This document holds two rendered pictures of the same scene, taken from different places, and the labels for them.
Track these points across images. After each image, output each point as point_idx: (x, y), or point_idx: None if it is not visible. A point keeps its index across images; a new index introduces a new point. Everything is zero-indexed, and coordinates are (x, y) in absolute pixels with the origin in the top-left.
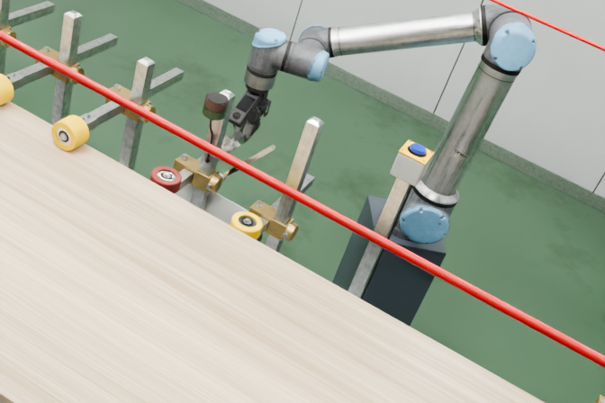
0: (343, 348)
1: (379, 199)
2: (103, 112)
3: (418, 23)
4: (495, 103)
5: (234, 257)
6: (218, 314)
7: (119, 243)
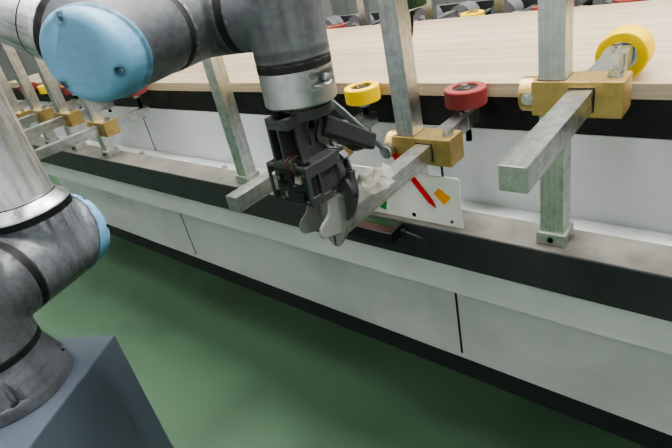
0: None
1: (10, 443)
2: (600, 59)
3: None
4: None
5: (378, 70)
6: None
7: (490, 50)
